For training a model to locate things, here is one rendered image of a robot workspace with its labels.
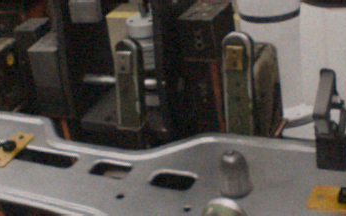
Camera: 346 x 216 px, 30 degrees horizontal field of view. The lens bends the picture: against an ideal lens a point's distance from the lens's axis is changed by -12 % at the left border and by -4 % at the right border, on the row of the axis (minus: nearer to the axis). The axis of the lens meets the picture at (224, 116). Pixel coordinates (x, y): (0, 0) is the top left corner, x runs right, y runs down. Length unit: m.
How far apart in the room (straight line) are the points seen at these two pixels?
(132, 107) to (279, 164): 0.23
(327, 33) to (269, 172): 0.25
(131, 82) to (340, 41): 0.40
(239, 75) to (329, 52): 0.29
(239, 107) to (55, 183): 0.25
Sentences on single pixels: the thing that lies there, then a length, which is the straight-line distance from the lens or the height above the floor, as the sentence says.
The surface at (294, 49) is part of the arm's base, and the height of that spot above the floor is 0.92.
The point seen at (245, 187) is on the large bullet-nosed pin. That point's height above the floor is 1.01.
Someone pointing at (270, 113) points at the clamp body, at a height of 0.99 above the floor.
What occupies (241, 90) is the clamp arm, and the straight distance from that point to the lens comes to 0.87.
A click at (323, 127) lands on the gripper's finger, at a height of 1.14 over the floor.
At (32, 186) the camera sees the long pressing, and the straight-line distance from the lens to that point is 0.84.
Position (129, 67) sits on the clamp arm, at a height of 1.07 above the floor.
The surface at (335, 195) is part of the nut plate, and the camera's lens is 0.73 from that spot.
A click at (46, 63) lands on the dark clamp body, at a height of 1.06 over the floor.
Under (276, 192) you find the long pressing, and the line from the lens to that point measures 0.75.
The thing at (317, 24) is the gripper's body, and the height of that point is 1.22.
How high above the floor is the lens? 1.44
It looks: 29 degrees down
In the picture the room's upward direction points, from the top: 8 degrees counter-clockwise
